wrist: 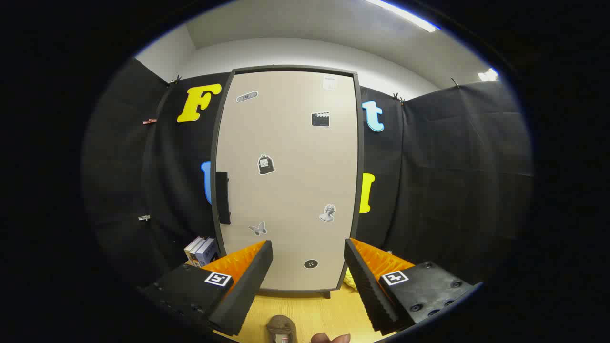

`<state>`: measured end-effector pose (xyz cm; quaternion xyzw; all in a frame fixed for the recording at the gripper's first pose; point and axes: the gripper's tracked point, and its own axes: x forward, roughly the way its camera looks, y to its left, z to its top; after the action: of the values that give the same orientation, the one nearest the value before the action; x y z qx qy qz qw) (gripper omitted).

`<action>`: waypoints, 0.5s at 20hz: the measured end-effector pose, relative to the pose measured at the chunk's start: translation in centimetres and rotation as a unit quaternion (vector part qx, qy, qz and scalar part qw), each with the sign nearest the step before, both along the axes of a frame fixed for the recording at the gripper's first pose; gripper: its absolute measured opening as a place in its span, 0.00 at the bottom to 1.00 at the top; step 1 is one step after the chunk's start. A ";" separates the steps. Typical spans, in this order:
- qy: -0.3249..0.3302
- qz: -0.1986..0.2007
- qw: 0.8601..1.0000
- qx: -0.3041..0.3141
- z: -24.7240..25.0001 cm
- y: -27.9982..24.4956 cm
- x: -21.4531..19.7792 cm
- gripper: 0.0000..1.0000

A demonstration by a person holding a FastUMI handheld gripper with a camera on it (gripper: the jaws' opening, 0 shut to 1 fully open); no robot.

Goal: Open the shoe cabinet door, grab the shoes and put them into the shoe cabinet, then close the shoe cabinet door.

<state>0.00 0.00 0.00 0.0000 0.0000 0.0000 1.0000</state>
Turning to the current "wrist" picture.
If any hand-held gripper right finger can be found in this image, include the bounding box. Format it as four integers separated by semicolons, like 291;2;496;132
344;237;477;334

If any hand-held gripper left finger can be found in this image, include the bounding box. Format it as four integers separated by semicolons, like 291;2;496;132
138;240;274;337

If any long ceiling light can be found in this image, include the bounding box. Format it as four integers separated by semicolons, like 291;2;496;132
365;0;439;33

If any white book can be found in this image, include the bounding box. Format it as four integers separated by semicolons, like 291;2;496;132
185;237;203;263

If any dark grey shoe cabinet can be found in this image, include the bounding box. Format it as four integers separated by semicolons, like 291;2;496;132
210;65;365;299

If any black backdrop cloth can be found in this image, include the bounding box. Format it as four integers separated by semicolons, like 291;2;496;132
81;57;533;296

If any brown fuzzy slipper shoe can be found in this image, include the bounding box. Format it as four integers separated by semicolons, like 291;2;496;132
266;314;298;343

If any black cabinet door handle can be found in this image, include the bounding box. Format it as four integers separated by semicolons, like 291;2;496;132
215;171;232;225

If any blue book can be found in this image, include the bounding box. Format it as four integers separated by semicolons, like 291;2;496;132
196;238;220;267

